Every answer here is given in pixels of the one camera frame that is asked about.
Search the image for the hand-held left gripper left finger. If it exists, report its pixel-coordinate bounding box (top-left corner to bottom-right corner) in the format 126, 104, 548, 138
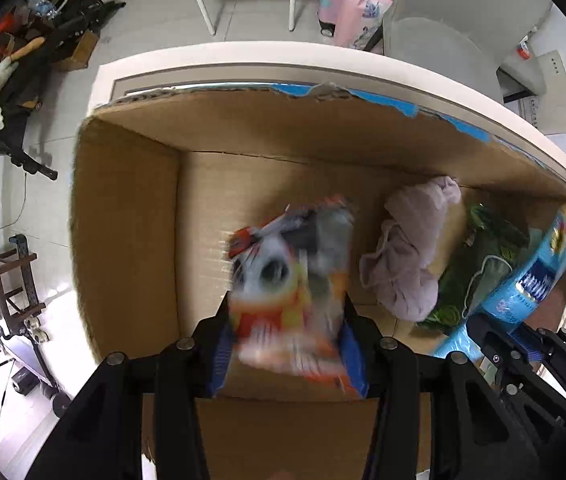
27, 299, 236, 480

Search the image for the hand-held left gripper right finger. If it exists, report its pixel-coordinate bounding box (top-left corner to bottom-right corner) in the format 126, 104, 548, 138
339, 294, 554, 480

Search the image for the orange white snack packet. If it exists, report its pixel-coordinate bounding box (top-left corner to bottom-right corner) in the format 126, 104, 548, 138
225, 195, 364, 397

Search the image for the brown cardboard box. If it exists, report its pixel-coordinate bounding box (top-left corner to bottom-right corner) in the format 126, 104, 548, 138
69, 82, 566, 480

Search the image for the light blue tissue packet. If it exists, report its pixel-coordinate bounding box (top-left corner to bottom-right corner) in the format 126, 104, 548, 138
433, 209, 566, 361

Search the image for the green snack packet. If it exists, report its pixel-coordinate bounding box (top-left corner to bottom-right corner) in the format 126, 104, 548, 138
415, 202, 531, 336

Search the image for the lilac cloth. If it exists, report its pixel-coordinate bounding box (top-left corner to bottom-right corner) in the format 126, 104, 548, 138
359, 176, 462, 323

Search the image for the black wheeled stand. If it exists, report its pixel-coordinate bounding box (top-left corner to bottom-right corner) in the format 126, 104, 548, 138
0, 310, 72, 418

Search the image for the small black box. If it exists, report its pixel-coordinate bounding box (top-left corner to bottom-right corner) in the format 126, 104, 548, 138
12, 367, 38, 396

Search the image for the dark wooden chair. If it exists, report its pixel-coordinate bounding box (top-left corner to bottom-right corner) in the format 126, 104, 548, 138
0, 234, 48, 341

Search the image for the black tripod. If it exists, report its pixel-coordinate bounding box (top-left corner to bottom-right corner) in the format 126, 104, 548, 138
0, 127, 58, 182

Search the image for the grey upholstered chair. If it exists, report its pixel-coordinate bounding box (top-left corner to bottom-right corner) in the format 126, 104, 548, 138
382, 0, 554, 106

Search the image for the small wooden box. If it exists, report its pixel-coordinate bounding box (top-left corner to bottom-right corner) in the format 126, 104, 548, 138
57, 30, 102, 72

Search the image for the pink paper bag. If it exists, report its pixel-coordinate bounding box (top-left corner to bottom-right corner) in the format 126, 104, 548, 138
334, 0, 394, 52

